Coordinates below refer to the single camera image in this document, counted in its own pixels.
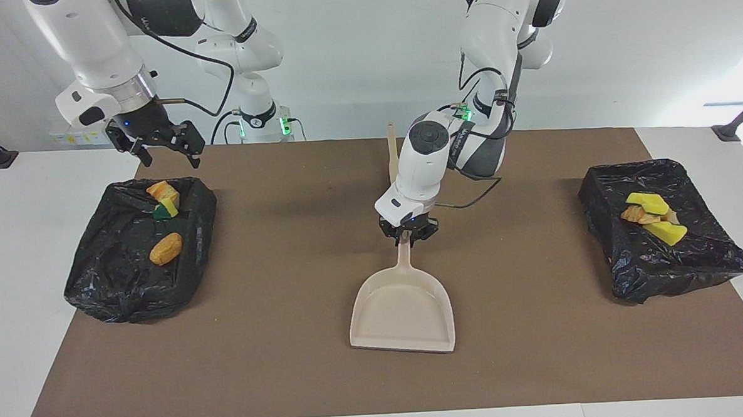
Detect orange striped toy croissant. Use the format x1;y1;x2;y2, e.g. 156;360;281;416
620;203;661;226

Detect white wall boxes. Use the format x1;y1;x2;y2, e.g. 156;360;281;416
50;123;112;148

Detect brown toy bread loaf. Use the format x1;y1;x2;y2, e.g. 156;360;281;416
148;232;185;266

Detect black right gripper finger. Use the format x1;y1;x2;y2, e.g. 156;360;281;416
155;120;207;171
105;120;153;170

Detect black right base cable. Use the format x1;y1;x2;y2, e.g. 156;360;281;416
209;110;244;145

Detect black base cable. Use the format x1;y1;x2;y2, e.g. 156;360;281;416
209;110;244;145
435;77;484;115

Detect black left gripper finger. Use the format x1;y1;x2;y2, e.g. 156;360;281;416
411;213;440;248
379;215;412;247

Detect black bag lined trash bin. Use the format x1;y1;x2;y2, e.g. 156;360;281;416
59;175;223;327
576;155;743;307

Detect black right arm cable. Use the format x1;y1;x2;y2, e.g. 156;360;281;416
112;0;237;121

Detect beige hand brush black bristles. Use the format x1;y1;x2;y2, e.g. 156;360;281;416
385;122;403;190

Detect black left base cable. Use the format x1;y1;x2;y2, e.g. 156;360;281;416
435;77;484;115

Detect brown table mat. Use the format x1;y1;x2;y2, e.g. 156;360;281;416
15;121;743;417

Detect beige plastic dustpan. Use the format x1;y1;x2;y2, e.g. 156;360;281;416
346;234;457;358

